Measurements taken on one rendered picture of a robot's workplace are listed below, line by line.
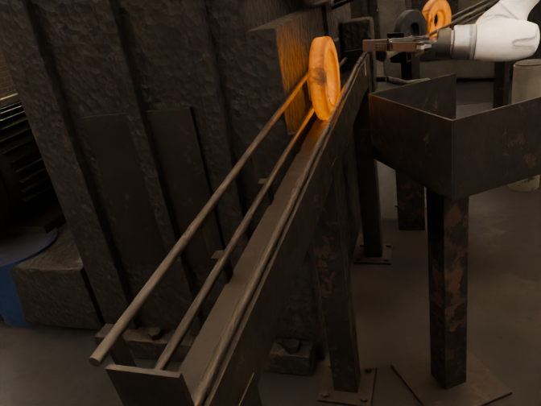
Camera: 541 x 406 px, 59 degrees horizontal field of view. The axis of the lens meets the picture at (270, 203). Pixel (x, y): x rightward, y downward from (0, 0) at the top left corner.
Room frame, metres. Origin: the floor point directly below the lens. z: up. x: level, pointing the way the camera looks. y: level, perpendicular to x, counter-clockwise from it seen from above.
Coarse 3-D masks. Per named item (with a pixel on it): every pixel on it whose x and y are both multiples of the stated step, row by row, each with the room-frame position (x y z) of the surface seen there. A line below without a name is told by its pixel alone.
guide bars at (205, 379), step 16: (352, 80) 1.25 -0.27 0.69; (336, 112) 0.99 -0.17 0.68; (320, 144) 0.83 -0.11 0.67; (304, 176) 0.72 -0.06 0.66; (288, 208) 0.62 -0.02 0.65; (272, 240) 0.55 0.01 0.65; (256, 272) 0.49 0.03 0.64; (256, 288) 0.48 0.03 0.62; (240, 304) 0.43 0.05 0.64; (240, 320) 0.42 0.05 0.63; (224, 336) 0.39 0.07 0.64; (224, 352) 0.37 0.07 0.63; (208, 368) 0.35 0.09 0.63; (208, 384) 0.34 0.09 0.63; (192, 400) 0.32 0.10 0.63
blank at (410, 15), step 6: (408, 12) 1.78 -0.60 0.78; (414, 12) 1.79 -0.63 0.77; (420, 12) 1.81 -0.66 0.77; (402, 18) 1.77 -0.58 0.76; (408, 18) 1.78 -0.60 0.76; (414, 18) 1.79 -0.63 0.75; (420, 18) 1.81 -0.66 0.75; (396, 24) 1.78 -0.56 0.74; (402, 24) 1.76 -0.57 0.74; (408, 24) 1.78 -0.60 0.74; (414, 24) 1.82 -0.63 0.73; (420, 24) 1.81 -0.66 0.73; (426, 24) 1.83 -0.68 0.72; (396, 30) 1.77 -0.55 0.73; (402, 30) 1.76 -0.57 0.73; (408, 30) 1.78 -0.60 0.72; (414, 30) 1.83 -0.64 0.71; (420, 30) 1.81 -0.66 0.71; (426, 30) 1.83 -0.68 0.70; (408, 36) 1.78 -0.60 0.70; (414, 36) 1.82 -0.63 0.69; (408, 54) 1.78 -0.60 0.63
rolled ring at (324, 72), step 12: (324, 36) 1.11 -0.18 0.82; (312, 48) 1.06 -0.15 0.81; (324, 48) 1.05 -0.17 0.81; (312, 60) 1.04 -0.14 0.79; (324, 60) 1.04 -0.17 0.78; (336, 60) 1.15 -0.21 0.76; (312, 72) 1.03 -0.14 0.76; (324, 72) 1.03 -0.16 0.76; (336, 72) 1.16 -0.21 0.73; (312, 84) 1.02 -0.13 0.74; (324, 84) 1.02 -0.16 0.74; (336, 84) 1.15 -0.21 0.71; (312, 96) 1.03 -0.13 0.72; (324, 96) 1.02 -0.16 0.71; (336, 96) 1.13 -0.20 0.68; (324, 108) 1.03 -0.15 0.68
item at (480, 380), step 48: (384, 96) 0.95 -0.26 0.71; (432, 96) 0.97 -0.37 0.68; (384, 144) 0.89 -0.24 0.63; (432, 144) 0.73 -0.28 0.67; (480, 144) 0.70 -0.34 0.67; (528, 144) 0.72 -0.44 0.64; (432, 192) 0.86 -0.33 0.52; (480, 192) 0.70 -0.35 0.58; (432, 240) 0.86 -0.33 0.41; (432, 288) 0.87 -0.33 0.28; (432, 336) 0.87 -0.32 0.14; (432, 384) 0.85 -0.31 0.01; (480, 384) 0.82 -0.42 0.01
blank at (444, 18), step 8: (432, 0) 1.88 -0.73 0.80; (440, 0) 1.88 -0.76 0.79; (424, 8) 1.87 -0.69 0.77; (432, 8) 1.85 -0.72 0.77; (440, 8) 1.88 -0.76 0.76; (448, 8) 1.91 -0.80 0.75; (424, 16) 1.85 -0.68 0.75; (432, 16) 1.85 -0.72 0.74; (440, 16) 1.91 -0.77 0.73; (448, 16) 1.91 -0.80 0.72; (432, 24) 1.85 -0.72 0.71; (440, 24) 1.90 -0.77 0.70
